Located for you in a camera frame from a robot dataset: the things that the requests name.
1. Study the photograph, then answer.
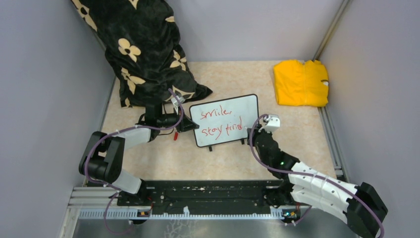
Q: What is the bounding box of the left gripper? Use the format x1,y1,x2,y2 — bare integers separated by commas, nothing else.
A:
157,106,199,133

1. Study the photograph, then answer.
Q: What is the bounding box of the black framed whiteboard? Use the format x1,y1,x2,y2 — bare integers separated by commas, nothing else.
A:
189,94,259,151

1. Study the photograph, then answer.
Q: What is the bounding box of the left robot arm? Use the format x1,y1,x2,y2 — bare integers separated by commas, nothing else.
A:
78,103,199,205

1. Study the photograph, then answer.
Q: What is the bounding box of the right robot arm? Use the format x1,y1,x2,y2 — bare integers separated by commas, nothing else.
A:
247,124,388,238

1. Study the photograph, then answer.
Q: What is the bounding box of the yellow folded cloth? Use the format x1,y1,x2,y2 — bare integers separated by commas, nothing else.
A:
273,59,329,107

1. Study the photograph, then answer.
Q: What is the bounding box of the black floral blanket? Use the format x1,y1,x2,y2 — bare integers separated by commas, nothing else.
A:
73,0,212,108

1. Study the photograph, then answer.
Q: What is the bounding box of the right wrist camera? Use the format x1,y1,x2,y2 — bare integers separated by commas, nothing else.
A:
262,114,281,133

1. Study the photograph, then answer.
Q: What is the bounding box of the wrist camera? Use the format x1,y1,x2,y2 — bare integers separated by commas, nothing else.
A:
171,94,185,114
262,114,281,133

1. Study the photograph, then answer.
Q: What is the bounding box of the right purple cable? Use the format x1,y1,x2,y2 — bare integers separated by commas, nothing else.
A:
249,114,385,238

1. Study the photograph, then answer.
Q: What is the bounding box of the purple cable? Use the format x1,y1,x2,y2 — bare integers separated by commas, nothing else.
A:
249,114,385,238
83,88,184,237

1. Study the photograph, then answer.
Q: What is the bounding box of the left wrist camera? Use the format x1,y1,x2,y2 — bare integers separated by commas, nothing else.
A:
171,94,185,114

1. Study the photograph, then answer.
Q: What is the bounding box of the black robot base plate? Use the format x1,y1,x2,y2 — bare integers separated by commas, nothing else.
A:
109,180,302,223

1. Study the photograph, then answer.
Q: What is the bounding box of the aluminium side rail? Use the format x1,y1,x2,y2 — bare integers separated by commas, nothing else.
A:
318,107,348,182

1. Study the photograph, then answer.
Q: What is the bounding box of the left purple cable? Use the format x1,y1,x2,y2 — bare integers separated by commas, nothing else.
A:
83,88,184,237

